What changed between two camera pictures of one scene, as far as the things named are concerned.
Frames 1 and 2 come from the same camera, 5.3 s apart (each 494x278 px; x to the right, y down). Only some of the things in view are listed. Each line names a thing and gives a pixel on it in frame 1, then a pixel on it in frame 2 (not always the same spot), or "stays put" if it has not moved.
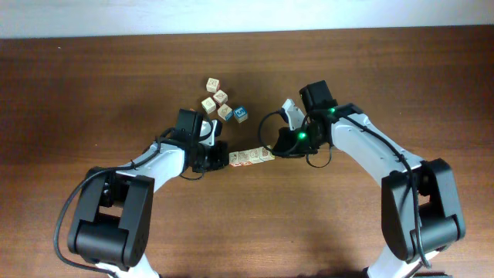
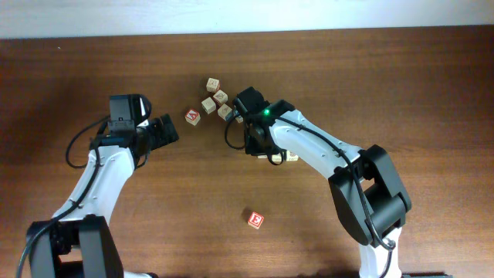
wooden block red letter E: x=234 y=159 to x=255 y=220
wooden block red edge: x=220 y=97 stays put
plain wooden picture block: x=212 y=85 stays put
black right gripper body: x=299 y=142 to x=253 y=147
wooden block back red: x=208 y=105 stays put
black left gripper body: x=211 y=157 to x=157 y=137
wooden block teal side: x=225 y=112 stays put
